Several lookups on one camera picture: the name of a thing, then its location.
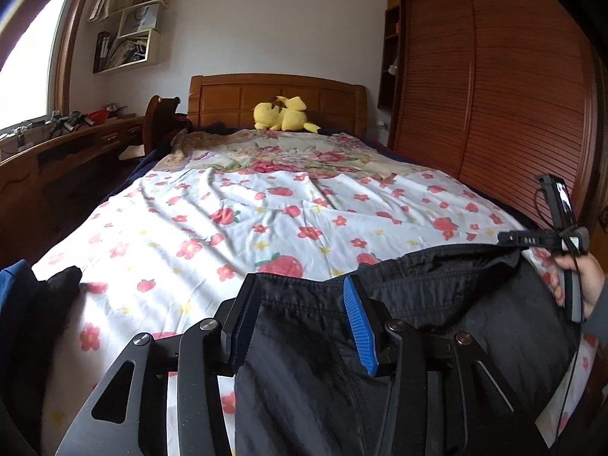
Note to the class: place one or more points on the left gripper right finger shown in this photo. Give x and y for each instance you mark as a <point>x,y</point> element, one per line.
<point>445,395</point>

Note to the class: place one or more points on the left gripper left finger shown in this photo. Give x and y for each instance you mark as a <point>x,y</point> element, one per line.
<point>126,414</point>

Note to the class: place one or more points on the black jacket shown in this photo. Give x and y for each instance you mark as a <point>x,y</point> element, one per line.
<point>302,389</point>

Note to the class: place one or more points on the person's right hand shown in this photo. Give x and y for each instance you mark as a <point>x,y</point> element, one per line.
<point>591,277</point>

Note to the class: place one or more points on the floral bed sheet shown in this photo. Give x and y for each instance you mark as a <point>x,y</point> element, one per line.
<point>178,238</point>

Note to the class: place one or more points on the wooden louvered wardrobe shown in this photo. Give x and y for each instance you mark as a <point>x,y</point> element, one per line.
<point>494,93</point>

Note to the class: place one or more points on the wooden desk cabinet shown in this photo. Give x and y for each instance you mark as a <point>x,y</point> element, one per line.
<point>47,191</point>

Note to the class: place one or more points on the wooden chair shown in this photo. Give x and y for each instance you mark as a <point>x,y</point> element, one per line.
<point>162,122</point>

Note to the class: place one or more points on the yellow plush toy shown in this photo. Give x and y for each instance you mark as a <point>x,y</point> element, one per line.
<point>283,114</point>

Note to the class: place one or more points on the red bowl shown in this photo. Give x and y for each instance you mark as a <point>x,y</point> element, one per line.
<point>98,117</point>

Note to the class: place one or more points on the white wall shelf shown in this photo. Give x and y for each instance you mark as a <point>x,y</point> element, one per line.
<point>133,38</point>

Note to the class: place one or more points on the window with wooden frame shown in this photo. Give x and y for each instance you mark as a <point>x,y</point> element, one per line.
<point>28,32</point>

